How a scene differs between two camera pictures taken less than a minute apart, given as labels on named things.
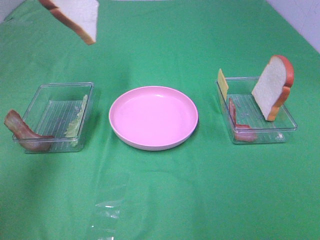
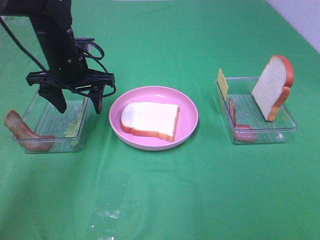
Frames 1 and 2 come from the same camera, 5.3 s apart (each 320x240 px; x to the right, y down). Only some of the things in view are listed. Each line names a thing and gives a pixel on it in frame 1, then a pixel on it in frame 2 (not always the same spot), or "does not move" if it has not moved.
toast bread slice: x=81 y=15 -> x=151 y=119
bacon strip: x=30 y=139 does not move
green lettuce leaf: x=72 y=130 does not move
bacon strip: x=243 y=133 does not move
